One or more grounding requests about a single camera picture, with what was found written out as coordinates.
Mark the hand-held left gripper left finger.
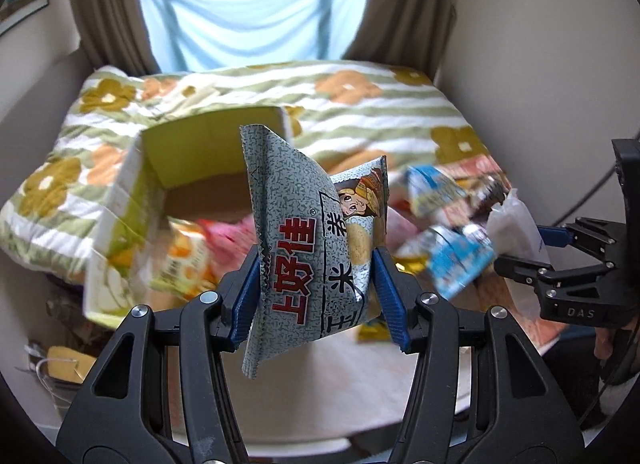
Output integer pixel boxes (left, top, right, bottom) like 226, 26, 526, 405
55, 248, 265, 464

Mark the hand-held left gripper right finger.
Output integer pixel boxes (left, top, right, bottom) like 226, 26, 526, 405
372, 245, 587, 464

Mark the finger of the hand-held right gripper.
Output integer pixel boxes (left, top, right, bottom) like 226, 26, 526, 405
537, 217, 623, 261
492, 254, 617, 296

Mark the white plastic bag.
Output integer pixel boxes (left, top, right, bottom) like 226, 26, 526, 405
484, 188, 552, 336

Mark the grey speckled snack packet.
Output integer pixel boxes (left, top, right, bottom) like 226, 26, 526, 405
239, 123, 391, 381

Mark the green and white cardboard box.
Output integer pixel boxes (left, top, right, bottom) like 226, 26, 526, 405
82, 105, 307, 331

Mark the yellow snack packet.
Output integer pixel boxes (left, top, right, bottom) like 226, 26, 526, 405
357, 320, 392, 343

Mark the pink snack packet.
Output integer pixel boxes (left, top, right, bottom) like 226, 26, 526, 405
199, 215, 258, 291

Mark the orange snack packet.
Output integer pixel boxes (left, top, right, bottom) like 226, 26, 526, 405
142, 217, 222, 304

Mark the blue snack packet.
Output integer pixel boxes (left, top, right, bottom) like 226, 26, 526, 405
404, 164, 473, 219
400, 223, 497, 301

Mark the dark brown snack packet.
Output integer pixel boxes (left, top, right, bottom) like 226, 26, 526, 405
469, 178, 517, 219

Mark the striped floral blanket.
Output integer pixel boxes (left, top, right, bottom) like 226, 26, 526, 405
0, 59, 493, 276

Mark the clear plastic bag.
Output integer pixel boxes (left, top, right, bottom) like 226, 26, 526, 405
15, 341, 98, 407

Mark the light blue cloth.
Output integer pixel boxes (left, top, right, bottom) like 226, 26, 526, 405
135, 0, 379, 74

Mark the brown curtain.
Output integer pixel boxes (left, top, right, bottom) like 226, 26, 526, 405
65, 0, 162, 76
342, 0, 458, 86

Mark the thin black cable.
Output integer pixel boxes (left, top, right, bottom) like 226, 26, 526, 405
547, 164, 617, 227

